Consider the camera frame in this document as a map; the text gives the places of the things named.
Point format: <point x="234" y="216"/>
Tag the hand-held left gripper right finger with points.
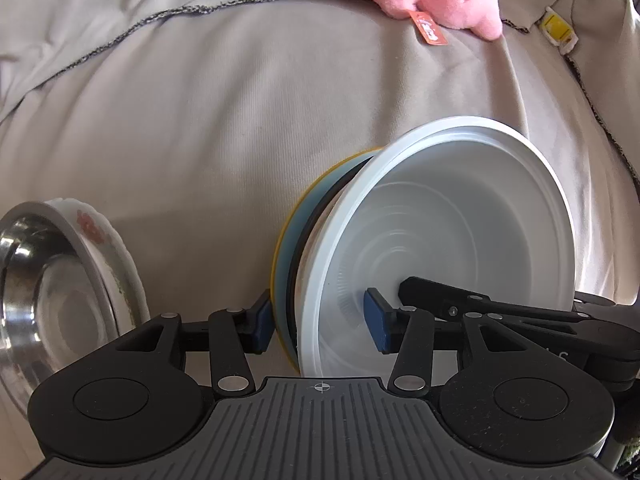
<point x="377" y="323"/>

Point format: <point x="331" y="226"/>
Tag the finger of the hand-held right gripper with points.
<point x="480" y="305"/>

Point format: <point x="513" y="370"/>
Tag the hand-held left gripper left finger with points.
<point x="262" y="326"/>

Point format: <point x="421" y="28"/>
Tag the small yellow-rimmed bowl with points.
<point x="273" y="275"/>

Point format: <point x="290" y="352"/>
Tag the blue ceramic bowl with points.
<point x="292" y="260"/>

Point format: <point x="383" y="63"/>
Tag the white plastic bowl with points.
<point x="450" y="200"/>

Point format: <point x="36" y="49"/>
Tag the white floral ceramic bowl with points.
<point x="117" y="260"/>

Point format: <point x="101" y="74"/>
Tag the stainless steel bowl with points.
<point x="40" y="300"/>

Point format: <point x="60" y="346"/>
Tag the yellow and white tag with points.
<point x="555" y="27"/>

